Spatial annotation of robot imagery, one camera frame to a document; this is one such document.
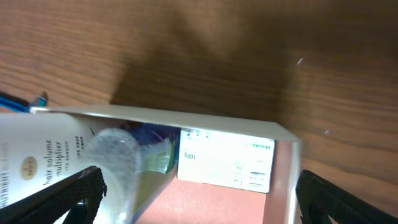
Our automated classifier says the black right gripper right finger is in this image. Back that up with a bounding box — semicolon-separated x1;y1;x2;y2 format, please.
295;170;397;224

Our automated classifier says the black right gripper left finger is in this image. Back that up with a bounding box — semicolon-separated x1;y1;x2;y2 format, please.
1;166;107;224

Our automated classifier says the white hair product tube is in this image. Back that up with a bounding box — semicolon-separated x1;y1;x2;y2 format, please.
1;113;106;208

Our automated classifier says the clear pump bottle blue liquid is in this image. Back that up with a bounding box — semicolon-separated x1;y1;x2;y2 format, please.
62;121;182;224

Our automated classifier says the green white soap box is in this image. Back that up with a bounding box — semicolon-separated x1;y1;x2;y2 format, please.
177;129;275;194

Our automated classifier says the white cardboard box pink inside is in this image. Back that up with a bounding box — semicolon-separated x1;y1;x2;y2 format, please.
31;105;300;223

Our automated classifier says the blue disposable razor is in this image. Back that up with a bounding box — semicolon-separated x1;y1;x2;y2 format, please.
1;91;49;113

